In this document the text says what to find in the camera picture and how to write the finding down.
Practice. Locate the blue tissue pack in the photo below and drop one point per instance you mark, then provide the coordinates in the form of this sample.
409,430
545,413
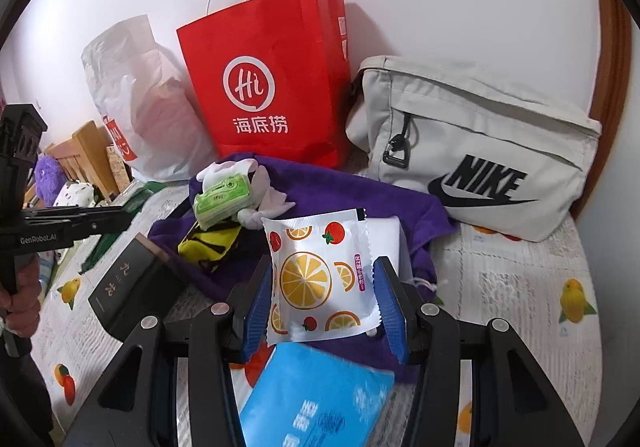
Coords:
310,392

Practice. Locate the wooden chair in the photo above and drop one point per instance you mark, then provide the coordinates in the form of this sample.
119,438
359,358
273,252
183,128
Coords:
85,147

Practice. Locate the white spotted plush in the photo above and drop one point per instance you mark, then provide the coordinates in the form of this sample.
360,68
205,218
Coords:
75,194

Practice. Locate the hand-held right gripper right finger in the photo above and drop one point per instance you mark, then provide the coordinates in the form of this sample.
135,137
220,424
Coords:
390,307

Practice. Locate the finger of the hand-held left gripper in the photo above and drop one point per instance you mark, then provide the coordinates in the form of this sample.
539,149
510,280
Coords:
100,222

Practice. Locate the black box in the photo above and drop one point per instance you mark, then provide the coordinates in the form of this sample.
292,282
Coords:
135,287

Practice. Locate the beige shoulder bag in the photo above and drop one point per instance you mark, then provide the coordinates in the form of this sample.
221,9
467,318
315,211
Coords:
475,127

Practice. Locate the white sponge block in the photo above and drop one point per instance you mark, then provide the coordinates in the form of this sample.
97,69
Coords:
385,237

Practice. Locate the fruit-print wipe packet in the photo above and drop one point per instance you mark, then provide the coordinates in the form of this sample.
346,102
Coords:
310,277

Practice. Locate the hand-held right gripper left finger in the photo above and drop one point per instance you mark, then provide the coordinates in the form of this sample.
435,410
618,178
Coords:
257,307

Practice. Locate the green wet wipes pack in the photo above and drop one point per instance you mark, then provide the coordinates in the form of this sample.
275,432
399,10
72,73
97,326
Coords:
272,199

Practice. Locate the person's left hand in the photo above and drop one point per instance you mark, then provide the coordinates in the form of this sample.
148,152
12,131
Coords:
25,312

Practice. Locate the green cloth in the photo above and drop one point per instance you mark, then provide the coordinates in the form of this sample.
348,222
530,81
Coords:
125,212

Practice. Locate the yellow and black pouch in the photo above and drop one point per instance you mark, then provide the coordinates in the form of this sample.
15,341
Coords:
200,242

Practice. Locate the purple towel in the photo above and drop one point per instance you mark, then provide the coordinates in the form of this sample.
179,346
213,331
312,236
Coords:
350,192

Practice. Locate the red paper bag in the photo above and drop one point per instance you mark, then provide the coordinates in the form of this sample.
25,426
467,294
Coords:
265,77

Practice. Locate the white plastic bag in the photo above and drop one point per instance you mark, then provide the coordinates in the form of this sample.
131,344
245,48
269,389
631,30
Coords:
150,117

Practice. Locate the small patterned box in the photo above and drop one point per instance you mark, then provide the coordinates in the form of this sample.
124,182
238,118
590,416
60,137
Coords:
120,167

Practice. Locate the wooden door frame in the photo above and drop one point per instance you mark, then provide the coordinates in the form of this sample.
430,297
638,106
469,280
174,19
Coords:
610,77

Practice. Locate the fruit-print bedsheet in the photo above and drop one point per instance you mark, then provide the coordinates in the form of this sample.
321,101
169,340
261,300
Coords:
500,287

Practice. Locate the purple plush toy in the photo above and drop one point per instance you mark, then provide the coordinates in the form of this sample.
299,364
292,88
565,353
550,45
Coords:
47,177

